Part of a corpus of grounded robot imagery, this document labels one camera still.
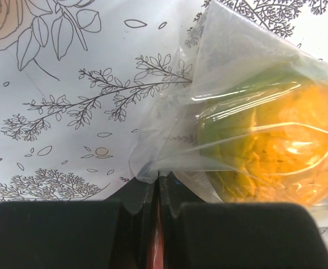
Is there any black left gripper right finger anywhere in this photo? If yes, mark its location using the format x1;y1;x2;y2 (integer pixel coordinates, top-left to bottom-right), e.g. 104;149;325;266
158;175;328;268

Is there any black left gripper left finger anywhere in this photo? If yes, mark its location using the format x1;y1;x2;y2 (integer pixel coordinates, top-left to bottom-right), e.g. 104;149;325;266
0;179;156;268

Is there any clear zip top bag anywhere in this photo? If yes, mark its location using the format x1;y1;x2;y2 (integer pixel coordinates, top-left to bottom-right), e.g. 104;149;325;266
129;1;328;212

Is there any yellow green fake mango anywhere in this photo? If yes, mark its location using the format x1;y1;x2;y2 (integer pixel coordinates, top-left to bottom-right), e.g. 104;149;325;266
197;73;328;206

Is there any floral table mat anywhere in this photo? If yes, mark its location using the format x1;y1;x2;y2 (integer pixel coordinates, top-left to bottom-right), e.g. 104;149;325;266
0;0;328;239

